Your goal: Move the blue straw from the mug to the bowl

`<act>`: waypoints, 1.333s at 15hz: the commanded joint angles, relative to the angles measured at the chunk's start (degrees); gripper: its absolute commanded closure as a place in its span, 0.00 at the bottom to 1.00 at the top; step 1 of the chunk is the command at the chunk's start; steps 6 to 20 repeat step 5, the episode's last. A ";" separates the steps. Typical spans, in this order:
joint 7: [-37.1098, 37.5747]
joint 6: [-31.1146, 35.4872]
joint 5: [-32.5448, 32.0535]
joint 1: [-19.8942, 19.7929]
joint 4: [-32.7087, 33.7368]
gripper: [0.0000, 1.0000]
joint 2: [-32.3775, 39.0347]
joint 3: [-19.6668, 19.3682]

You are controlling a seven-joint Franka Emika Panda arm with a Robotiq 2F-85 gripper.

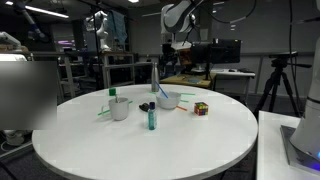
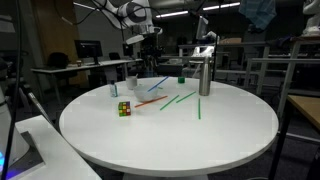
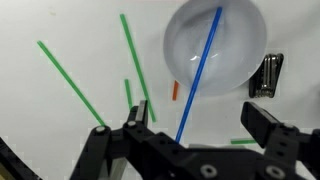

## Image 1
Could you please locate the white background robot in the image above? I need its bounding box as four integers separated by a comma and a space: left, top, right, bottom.
84, 9, 111, 53

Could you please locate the small black object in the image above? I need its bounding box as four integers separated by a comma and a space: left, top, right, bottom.
138, 102, 151, 113

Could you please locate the monitor with orange screen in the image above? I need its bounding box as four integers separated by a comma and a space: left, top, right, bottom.
179, 48, 194, 67

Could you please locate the wooden top desk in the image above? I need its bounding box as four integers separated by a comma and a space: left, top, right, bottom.
159, 73, 217, 90

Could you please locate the black camera tripod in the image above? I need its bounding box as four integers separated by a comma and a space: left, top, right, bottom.
254, 50, 313, 118

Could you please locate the white bowl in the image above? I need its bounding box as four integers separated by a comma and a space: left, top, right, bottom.
155, 91, 183, 111

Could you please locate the round white table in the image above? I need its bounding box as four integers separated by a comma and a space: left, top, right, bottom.
31, 83, 260, 180

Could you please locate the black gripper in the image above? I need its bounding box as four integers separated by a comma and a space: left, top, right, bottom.
161, 41, 182, 72

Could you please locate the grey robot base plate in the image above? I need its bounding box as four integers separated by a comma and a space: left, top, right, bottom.
279, 124, 320, 175

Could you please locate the ceiling light strip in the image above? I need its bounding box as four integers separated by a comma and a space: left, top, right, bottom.
4, 0, 70, 20

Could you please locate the black computer monitor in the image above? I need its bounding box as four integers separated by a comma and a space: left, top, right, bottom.
209, 37, 242, 65
190, 41, 213, 73

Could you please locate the blue straw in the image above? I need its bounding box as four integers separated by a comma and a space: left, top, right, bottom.
153, 80, 170, 100

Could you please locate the hanging blue cloth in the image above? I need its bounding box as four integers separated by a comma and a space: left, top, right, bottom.
106, 9, 129, 45

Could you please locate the multicolour puzzle cube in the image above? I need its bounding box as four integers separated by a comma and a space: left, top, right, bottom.
193, 101, 210, 117

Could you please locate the white robot stand table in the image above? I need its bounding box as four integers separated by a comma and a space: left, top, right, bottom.
255, 109, 320, 180

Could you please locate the white office desk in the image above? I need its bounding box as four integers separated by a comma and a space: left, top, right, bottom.
211, 67, 257, 97

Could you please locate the white mug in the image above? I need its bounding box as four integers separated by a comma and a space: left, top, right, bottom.
100, 96, 131, 122

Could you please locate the small blue liquid bottle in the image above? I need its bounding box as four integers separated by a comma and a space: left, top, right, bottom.
147, 101, 158, 131

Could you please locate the metal frame table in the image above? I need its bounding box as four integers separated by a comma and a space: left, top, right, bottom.
99, 50, 137, 90

